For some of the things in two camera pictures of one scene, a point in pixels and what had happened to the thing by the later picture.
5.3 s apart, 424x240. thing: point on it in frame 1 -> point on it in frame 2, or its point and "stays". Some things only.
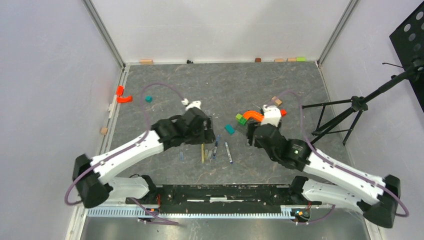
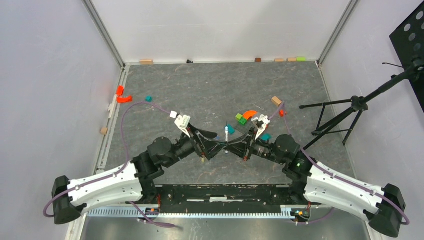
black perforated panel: [408, 41] stays
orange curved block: [255, 113] stays
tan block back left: [146, 61] stays
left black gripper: [207, 136] -> [209, 149]
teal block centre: [230, 128] stays
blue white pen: [229, 153] -> [226, 133]
